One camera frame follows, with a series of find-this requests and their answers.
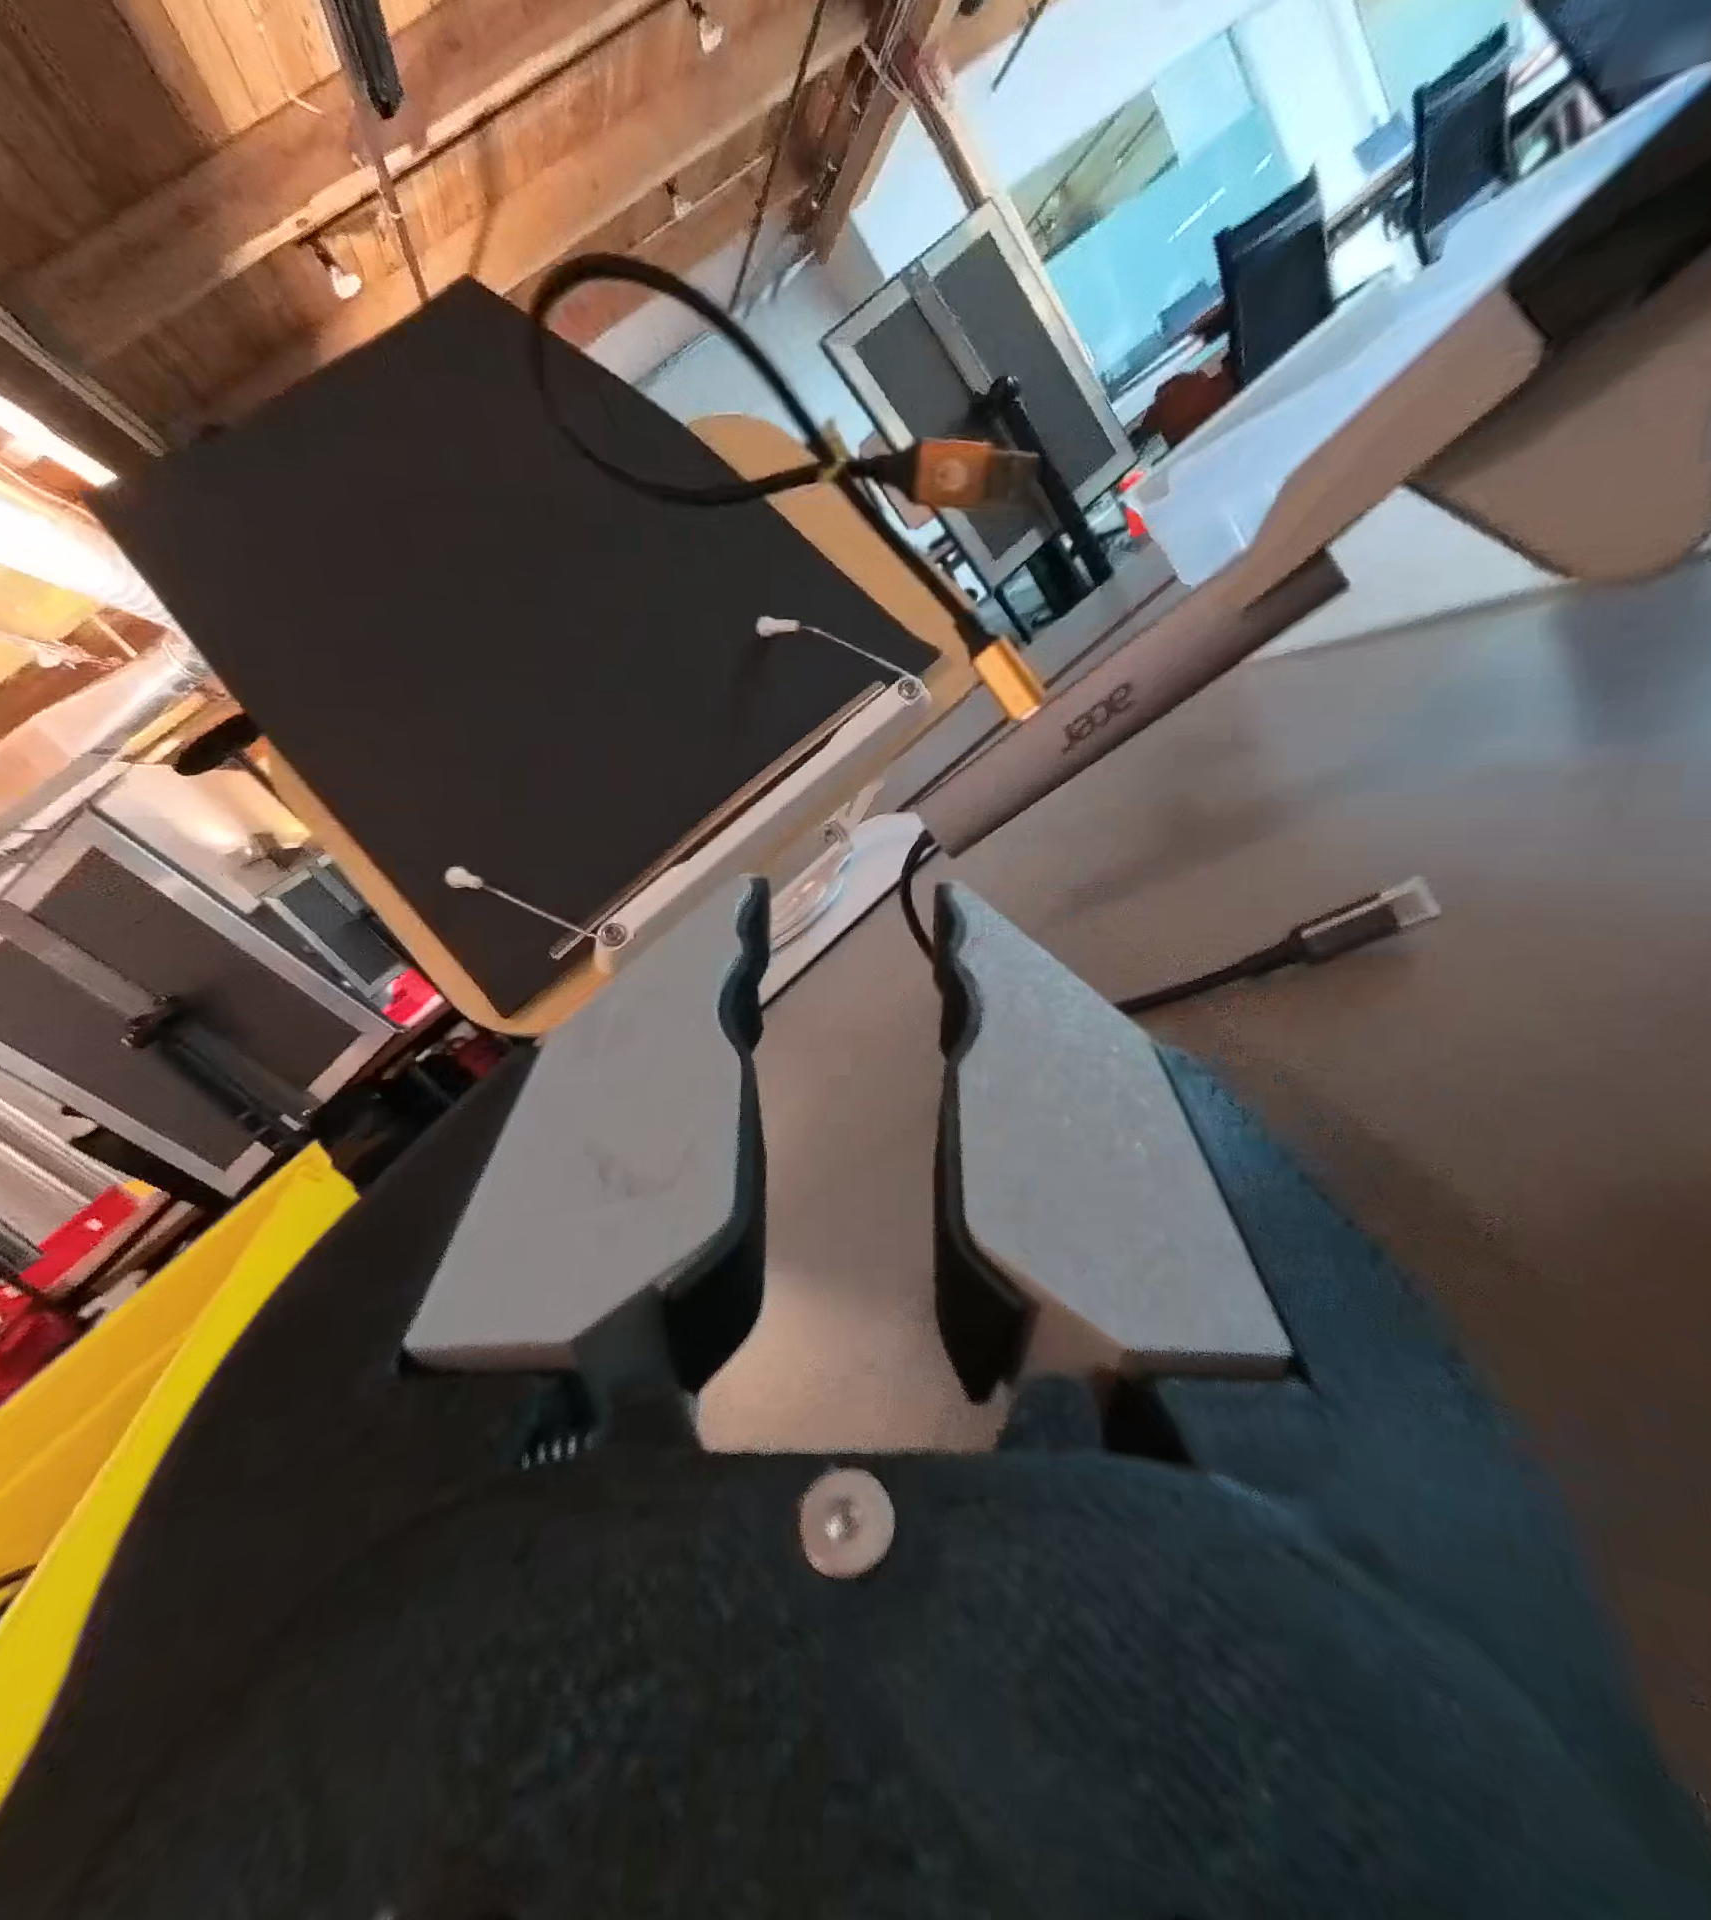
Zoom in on white round stand base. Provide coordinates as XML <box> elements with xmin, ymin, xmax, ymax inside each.
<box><xmin>766</xmin><ymin>809</ymin><xmax>932</xmax><ymax>998</ymax></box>

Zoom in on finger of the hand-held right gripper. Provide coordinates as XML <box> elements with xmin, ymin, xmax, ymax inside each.
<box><xmin>1410</xmin><ymin>342</ymin><xmax>1711</xmax><ymax>582</ymax></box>

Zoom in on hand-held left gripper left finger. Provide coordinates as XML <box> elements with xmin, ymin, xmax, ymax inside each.
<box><xmin>402</xmin><ymin>877</ymin><xmax>769</xmax><ymax>1398</ymax></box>

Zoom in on yellow plastic bin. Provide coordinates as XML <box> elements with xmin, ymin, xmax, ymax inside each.
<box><xmin>0</xmin><ymin>1141</ymin><xmax>362</xmax><ymax>1914</ymax></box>

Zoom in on red plastic bin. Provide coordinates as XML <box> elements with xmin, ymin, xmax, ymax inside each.
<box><xmin>0</xmin><ymin>1176</ymin><xmax>172</xmax><ymax>1404</ymax></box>

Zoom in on grey framed panel on stand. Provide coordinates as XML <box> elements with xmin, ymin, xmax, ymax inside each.
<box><xmin>823</xmin><ymin>196</ymin><xmax>1143</xmax><ymax>602</ymax></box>
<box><xmin>0</xmin><ymin>809</ymin><xmax>399</xmax><ymax>1202</ymax></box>

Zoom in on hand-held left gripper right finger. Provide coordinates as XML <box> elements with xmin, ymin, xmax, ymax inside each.
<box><xmin>930</xmin><ymin>882</ymin><xmax>1301</xmax><ymax>1404</ymax></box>

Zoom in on white table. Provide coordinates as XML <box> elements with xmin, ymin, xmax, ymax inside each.
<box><xmin>1136</xmin><ymin>60</ymin><xmax>1711</xmax><ymax>591</ymax></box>

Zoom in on grey usb hub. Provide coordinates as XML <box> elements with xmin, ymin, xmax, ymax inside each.
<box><xmin>927</xmin><ymin>557</ymin><xmax>1349</xmax><ymax>860</ymax></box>

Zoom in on black office chair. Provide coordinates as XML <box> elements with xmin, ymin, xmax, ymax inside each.
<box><xmin>1214</xmin><ymin>168</ymin><xmax>1340</xmax><ymax>392</ymax></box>
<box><xmin>1410</xmin><ymin>23</ymin><xmax>1520</xmax><ymax>270</ymax></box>

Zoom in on black braided cable gold plugs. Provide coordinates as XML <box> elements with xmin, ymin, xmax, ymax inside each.
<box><xmin>528</xmin><ymin>254</ymin><xmax>1049</xmax><ymax>725</ymax></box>

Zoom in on black board with wooden frame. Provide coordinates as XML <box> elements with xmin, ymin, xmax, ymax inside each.
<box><xmin>89</xmin><ymin>277</ymin><xmax>985</xmax><ymax>1040</ymax></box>

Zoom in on black cable with silver plug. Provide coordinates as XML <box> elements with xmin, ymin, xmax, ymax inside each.
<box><xmin>897</xmin><ymin>834</ymin><xmax>1441</xmax><ymax>1018</ymax></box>

